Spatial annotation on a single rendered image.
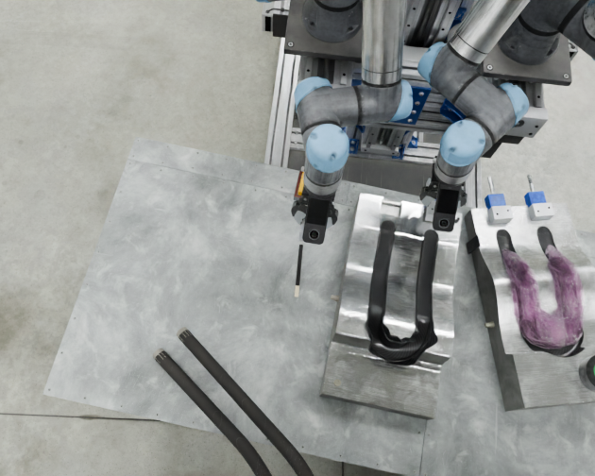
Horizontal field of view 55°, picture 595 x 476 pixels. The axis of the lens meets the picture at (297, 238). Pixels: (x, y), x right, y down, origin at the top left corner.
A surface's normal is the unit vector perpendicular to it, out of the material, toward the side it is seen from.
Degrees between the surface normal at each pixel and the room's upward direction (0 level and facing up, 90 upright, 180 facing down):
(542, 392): 0
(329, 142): 0
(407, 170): 0
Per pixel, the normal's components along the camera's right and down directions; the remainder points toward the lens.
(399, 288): 0.13, -0.68
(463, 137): -0.11, -0.25
